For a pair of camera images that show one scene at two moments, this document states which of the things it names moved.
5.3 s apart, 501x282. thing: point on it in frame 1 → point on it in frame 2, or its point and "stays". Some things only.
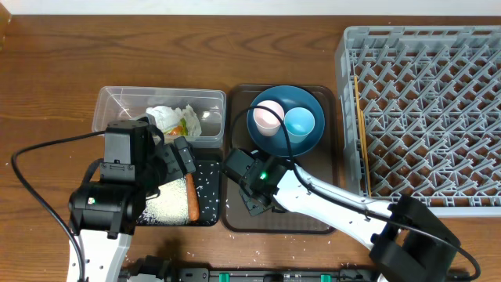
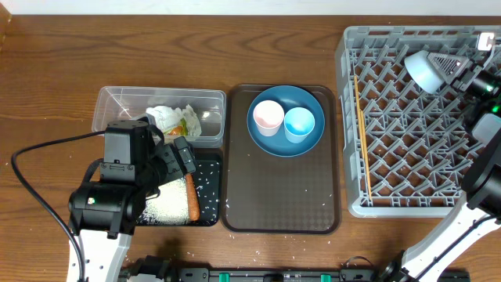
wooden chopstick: (365, 150) stays
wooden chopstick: (357, 99) stays
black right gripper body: (247, 197) → (485, 82)
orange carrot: (192, 198) stays
